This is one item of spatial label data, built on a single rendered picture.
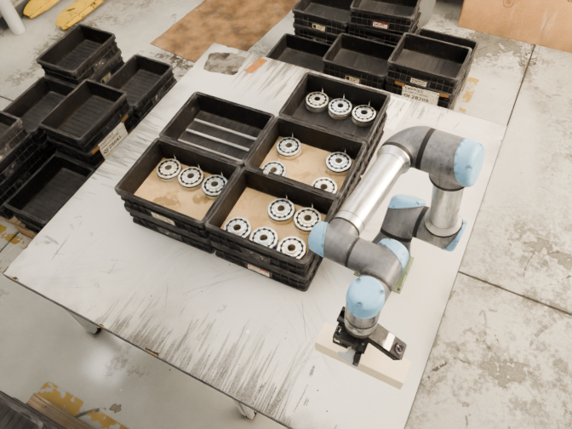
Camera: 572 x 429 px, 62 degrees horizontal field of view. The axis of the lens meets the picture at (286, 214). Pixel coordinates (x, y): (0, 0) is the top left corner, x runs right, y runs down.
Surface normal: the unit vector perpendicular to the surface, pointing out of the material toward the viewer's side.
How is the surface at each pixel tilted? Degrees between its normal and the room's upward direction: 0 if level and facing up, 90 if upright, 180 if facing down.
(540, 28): 72
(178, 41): 0
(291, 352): 0
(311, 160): 0
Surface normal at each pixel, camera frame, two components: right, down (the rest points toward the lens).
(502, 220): -0.05, -0.57
